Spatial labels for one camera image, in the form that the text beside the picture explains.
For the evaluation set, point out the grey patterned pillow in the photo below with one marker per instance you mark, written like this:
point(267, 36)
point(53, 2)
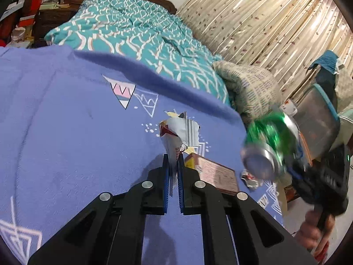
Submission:
point(251, 88)

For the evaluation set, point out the red white wrapper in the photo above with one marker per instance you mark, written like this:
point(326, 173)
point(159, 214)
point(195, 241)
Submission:
point(179, 132)

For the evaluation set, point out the green drink can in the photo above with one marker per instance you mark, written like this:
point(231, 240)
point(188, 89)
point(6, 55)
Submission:
point(271, 143)

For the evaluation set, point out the small crumpled wrapper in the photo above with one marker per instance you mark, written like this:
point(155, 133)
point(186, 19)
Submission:
point(251, 180)

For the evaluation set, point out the teal patterned bedspread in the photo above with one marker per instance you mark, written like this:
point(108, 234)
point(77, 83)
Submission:
point(124, 27)

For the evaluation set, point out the purple printed blanket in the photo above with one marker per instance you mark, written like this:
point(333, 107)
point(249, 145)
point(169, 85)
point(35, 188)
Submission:
point(69, 116)

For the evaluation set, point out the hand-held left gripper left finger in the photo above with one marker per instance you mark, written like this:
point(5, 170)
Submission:
point(165, 182)

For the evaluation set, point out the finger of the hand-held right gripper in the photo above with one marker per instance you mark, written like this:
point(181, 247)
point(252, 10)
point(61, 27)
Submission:
point(296, 174)

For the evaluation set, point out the clear box with teal lid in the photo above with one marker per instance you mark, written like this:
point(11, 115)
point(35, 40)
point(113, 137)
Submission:
point(317, 121)

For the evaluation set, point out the yellow cardboard box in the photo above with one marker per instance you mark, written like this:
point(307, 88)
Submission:
point(217, 175)

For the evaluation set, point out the white plastic bag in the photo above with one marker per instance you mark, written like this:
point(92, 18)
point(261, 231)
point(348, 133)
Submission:
point(20, 36)

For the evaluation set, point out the person's right hand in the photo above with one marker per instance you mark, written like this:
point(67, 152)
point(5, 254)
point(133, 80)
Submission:
point(310, 232)

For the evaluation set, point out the person's right forearm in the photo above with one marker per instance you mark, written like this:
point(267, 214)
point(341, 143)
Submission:
point(322, 249)

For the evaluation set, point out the beige floral curtain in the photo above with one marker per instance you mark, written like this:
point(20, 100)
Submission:
point(262, 13)

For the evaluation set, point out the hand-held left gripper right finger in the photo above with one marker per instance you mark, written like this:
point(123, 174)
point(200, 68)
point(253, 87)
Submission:
point(181, 185)

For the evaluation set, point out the red yellow decoration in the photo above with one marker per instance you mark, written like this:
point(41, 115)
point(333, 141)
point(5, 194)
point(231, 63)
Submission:
point(35, 0)

